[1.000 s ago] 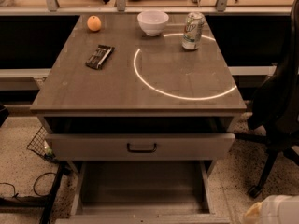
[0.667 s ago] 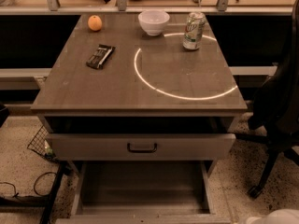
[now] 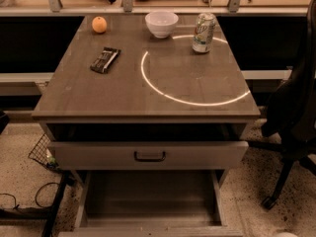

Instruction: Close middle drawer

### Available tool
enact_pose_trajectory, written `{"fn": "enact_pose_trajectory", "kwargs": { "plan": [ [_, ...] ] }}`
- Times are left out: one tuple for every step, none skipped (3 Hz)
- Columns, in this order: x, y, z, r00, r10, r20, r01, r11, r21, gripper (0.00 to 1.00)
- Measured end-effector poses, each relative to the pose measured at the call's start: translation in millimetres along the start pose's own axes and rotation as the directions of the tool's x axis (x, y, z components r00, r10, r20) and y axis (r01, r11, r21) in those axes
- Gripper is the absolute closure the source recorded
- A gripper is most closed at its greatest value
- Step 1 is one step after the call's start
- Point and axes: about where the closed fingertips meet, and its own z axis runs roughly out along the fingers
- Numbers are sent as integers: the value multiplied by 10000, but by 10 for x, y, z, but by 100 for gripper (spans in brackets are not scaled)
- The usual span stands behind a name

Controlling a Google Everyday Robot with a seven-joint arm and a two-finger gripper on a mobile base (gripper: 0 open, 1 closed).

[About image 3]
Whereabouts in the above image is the black office chair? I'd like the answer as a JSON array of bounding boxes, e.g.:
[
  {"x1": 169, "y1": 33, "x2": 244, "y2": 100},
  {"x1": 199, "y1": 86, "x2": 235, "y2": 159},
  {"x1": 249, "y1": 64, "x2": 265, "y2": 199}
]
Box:
[{"x1": 249, "y1": 0, "x2": 316, "y2": 209}]

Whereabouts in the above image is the black snack bar packet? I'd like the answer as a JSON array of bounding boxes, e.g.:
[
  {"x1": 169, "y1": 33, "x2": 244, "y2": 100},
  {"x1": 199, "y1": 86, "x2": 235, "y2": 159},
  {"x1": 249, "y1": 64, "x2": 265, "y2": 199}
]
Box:
[{"x1": 90, "y1": 47, "x2": 120, "y2": 74}]

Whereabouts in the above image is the grey drawer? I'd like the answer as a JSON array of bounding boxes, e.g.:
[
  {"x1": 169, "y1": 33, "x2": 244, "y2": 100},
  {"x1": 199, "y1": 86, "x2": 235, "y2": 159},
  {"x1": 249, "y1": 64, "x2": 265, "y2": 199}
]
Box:
[
  {"x1": 48, "y1": 141, "x2": 248, "y2": 170},
  {"x1": 58, "y1": 170, "x2": 243, "y2": 237}
]

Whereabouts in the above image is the green soda can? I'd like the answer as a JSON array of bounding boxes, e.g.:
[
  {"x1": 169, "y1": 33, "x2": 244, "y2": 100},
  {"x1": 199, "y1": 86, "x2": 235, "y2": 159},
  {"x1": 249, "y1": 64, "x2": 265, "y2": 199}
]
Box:
[{"x1": 193, "y1": 13, "x2": 216, "y2": 53}]

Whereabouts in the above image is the black table leg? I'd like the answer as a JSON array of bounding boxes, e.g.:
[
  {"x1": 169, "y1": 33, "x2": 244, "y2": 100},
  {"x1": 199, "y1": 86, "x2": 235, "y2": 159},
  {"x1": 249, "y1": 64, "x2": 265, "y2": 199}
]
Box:
[{"x1": 41, "y1": 172, "x2": 69, "y2": 237}]

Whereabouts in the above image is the orange fruit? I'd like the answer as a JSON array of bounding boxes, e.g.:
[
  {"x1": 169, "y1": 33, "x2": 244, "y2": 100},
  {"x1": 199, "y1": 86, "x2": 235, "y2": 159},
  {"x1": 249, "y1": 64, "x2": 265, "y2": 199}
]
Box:
[{"x1": 92, "y1": 17, "x2": 108, "y2": 34}]

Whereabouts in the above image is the black wire basket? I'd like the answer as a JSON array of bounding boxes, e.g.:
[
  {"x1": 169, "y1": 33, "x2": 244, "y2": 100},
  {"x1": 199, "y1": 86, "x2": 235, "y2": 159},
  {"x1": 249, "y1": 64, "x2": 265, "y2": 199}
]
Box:
[{"x1": 29, "y1": 134, "x2": 61, "y2": 173}]

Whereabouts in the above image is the grey top drawer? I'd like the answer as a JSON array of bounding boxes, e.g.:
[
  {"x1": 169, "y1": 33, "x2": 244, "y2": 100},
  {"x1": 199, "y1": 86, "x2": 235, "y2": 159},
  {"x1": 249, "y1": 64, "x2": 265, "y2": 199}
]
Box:
[{"x1": 48, "y1": 141, "x2": 248, "y2": 170}]

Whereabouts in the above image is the grey wooden drawer cabinet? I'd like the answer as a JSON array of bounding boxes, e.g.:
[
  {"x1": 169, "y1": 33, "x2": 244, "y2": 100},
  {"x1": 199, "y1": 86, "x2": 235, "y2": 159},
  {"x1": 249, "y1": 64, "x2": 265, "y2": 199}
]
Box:
[{"x1": 31, "y1": 13, "x2": 262, "y2": 237}]

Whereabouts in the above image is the white bowl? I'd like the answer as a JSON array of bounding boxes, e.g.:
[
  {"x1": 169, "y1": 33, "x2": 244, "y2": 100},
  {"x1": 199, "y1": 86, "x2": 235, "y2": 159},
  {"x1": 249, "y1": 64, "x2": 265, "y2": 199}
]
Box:
[{"x1": 145, "y1": 11, "x2": 179, "y2": 39}]

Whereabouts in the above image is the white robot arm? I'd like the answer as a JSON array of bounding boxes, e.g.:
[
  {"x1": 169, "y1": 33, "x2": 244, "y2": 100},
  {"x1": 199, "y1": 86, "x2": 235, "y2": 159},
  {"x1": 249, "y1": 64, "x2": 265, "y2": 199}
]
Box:
[{"x1": 273, "y1": 232, "x2": 298, "y2": 237}]

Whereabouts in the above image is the black floor cable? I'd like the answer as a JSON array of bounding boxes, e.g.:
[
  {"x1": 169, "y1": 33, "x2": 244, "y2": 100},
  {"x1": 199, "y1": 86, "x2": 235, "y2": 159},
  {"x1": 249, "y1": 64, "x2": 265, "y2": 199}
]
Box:
[{"x1": 0, "y1": 181, "x2": 62, "y2": 210}]

